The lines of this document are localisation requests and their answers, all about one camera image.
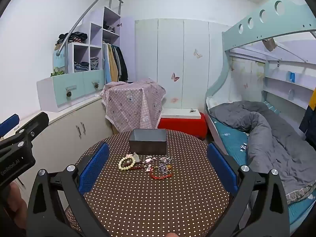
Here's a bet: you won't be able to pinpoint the grey duvet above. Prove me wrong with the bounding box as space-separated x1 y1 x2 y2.
209 101 315 204

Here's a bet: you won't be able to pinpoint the dark red bead bracelet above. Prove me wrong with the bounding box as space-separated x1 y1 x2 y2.
123 161 149 171

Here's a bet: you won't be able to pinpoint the white wardrobe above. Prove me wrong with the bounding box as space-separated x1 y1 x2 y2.
135 19 230 111

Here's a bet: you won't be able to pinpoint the orange red bead bracelet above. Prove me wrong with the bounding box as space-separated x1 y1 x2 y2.
149 167 174 180

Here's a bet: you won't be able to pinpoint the brown polka dot tablecloth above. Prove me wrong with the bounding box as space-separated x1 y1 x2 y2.
64 129 250 237

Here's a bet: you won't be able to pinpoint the beige low cabinet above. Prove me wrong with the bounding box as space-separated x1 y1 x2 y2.
15 94 113 201

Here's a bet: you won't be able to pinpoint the person's left hand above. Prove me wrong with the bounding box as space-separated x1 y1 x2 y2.
1 181 27 229

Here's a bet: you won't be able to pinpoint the green jade pendant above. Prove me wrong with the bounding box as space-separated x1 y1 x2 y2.
133 153 140 163

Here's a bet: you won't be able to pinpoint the teal bunk bed frame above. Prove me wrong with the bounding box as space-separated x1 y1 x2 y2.
204 0 316 232

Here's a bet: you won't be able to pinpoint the metal stair handrail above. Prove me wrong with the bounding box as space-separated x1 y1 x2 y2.
56 0 124 56

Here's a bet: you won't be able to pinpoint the pink checkered cloth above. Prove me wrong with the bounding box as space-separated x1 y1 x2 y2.
101 79 166 133

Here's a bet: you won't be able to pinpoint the lilac cube shelf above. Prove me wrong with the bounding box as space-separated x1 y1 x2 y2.
68 7 120 73

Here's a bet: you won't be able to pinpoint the teal bed sheet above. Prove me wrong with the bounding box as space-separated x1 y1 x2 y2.
212 118 316 225

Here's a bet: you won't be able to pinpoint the grey metal box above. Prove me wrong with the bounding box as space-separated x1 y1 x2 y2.
129 129 167 155

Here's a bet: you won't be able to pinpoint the hanging clothes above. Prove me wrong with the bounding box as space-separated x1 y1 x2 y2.
102 41 129 84

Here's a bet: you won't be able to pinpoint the cream bead bracelet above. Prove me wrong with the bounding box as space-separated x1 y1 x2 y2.
118 155 136 171

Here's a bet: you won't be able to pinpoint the teal drawer unit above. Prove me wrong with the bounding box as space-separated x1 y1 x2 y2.
36 70 104 112

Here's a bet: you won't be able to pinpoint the red storage ottoman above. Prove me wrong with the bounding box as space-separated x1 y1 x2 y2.
158 108 208 140

